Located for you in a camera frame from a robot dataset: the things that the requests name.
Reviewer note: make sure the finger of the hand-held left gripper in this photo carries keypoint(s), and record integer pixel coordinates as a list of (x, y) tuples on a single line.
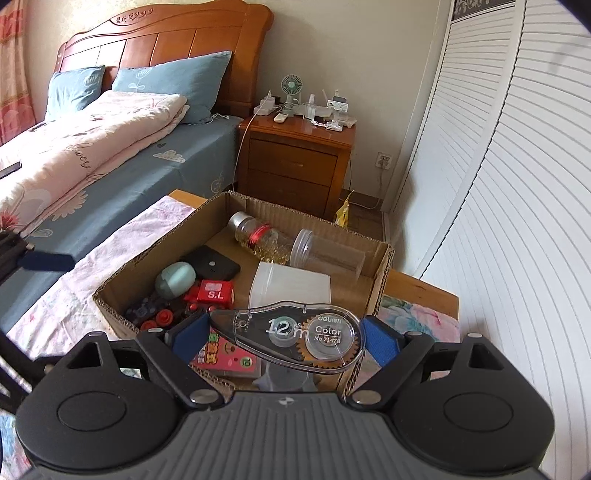
[(21, 357), (46, 261)]

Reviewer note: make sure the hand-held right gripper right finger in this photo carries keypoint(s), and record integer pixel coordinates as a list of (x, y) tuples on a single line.
[(381, 341)]

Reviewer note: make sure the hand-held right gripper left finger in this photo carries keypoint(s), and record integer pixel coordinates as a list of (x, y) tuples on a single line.
[(196, 334)]

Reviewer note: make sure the red card pack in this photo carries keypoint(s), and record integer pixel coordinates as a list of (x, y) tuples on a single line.
[(221, 357)]

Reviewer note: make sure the red toy train car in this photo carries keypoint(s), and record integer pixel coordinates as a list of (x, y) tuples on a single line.
[(212, 294)]

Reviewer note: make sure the black toy train car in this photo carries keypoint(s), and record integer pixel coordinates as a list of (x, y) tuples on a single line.
[(154, 316)]

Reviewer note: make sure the mint green egg-shaped case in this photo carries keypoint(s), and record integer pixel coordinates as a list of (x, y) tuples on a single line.
[(174, 277)]

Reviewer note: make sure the black rectangular case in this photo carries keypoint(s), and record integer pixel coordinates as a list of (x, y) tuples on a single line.
[(212, 263)]

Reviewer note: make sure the clear correction tape dispenser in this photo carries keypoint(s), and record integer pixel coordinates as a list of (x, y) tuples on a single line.
[(286, 332)]

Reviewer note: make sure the clear plastic jar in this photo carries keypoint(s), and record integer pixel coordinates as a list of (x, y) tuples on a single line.
[(330, 256)]

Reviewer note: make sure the translucent wipes container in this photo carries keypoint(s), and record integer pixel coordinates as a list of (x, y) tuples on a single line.
[(291, 286)]

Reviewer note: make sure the brown cardboard box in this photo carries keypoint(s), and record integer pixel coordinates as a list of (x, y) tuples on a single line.
[(221, 230)]

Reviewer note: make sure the clear bottle of yellow capsules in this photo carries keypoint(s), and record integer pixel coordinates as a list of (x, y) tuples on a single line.
[(261, 237)]

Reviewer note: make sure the pink floral sheet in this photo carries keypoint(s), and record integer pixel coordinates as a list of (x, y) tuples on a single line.
[(92, 286)]

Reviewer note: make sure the black flat device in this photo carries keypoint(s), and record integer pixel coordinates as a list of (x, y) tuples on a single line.
[(10, 170)]

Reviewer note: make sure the pink quilt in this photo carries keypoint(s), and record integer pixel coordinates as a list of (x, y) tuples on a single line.
[(83, 138)]

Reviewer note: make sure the bed with blue sheet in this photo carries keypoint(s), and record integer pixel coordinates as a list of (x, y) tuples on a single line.
[(152, 180)]

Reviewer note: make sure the yellow bag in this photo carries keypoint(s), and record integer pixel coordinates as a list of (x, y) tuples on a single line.
[(343, 212)]

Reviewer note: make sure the small blue pillow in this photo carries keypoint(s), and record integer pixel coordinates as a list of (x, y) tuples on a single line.
[(74, 90)]

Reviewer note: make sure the wooden nightstand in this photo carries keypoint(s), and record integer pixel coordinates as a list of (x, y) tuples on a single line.
[(291, 166)]

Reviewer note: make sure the pink orange curtain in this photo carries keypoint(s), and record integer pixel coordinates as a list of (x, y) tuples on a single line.
[(14, 69)]

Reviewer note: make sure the white louvered closet doors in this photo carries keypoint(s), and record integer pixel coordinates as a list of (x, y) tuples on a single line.
[(517, 184)]

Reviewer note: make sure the large blue pillow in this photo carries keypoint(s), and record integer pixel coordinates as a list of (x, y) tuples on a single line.
[(184, 83)]

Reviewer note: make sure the white remote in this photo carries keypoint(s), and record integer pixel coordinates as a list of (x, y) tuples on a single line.
[(280, 117)]

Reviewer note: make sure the white phone stand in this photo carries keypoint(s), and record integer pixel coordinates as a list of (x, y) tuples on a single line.
[(337, 108)]

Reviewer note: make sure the white charger block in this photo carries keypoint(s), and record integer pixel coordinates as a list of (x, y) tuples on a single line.
[(268, 106)]

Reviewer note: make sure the small clear spray bottle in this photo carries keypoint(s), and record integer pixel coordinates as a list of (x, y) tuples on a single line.
[(311, 108)]

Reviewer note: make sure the wooden headboard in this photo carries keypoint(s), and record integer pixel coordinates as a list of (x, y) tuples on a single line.
[(161, 37)]

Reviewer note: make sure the small green desk fan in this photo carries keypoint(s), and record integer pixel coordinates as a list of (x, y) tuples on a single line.
[(291, 85)]

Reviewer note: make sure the white wall socket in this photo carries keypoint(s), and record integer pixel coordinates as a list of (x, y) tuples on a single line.
[(383, 160)]

